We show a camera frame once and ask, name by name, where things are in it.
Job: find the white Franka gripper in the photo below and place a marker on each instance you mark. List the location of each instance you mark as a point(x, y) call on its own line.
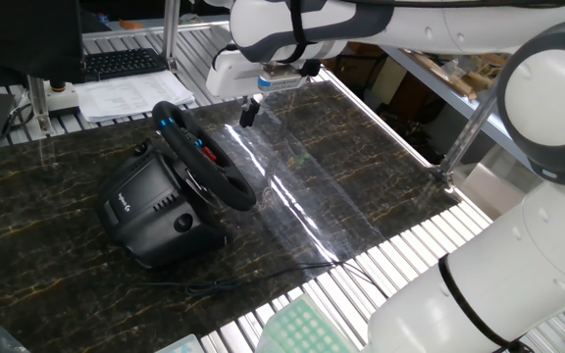
point(228, 73)

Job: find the black racing steering wheel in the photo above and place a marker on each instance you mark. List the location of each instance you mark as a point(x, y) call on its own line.
point(236, 196)

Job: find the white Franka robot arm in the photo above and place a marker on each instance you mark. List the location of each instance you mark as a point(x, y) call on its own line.
point(547, 98)

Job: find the black Logitech wheel base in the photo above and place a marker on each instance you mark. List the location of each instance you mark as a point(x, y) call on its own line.
point(145, 216)

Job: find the white paper stack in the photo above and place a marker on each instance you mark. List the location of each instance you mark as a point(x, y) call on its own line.
point(125, 95)

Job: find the black keyboard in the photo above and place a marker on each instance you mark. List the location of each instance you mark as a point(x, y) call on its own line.
point(120, 64)

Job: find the orange small object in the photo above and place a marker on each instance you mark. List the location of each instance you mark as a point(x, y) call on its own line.
point(130, 24)

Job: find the white plastic block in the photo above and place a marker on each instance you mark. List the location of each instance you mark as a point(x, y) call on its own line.
point(64, 100)

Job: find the grey metal shelf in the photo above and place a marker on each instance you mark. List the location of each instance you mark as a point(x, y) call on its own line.
point(439, 90)

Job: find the green pipette tip box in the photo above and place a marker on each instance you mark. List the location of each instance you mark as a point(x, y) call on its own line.
point(307, 328)

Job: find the white tube rack box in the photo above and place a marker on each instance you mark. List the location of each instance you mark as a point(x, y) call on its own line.
point(182, 345)

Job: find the black computer monitor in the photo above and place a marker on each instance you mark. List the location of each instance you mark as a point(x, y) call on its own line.
point(17, 39)

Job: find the black marble pattern board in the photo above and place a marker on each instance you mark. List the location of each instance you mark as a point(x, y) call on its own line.
point(42, 245)

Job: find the silver wrist camera blue cap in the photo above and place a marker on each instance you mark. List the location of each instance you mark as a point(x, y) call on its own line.
point(282, 81)

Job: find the aluminium frame post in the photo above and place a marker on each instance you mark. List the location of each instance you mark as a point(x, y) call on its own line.
point(170, 29)
point(37, 103)

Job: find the aluminium frame strut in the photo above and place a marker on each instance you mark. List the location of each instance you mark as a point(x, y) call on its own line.
point(464, 137)

